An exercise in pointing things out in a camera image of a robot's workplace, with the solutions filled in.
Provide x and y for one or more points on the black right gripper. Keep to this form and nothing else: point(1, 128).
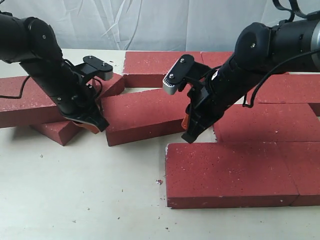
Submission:
point(201, 113)

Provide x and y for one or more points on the large red brick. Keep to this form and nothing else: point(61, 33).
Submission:
point(227, 175)
point(34, 107)

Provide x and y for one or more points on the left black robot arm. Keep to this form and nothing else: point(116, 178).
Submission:
point(32, 43)

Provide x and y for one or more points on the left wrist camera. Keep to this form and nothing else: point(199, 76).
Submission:
point(94, 67)

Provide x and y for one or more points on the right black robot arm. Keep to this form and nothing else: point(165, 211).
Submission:
point(260, 51)

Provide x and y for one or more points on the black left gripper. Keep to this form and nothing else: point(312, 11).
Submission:
point(80, 105)

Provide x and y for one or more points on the red and white crumb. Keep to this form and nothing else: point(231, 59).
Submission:
point(159, 181)

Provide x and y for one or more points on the right third-row red brick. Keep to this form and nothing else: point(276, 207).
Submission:
point(271, 122)

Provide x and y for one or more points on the right second-row red brick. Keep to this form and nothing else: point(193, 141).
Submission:
point(291, 89)

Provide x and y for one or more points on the blue-grey backdrop cloth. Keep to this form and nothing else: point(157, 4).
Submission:
point(148, 25)

